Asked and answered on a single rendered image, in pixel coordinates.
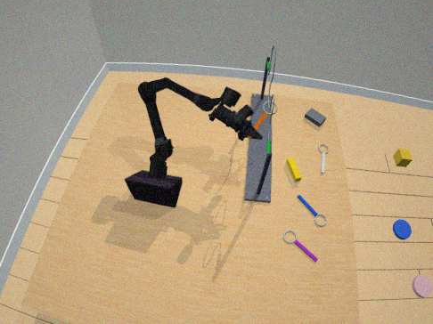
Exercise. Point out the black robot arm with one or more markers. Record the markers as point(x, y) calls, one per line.
point(164, 146)

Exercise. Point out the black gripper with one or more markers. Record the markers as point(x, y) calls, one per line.
point(241, 123)

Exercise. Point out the blue handle with grey loop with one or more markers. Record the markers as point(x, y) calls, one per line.
point(311, 210)

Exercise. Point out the purple handle with grey ring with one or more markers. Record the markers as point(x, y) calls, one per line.
point(300, 246)

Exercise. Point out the yellow rectangular block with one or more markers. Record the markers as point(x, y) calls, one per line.
point(294, 170)

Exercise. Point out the orange handle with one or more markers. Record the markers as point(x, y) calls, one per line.
point(265, 115)

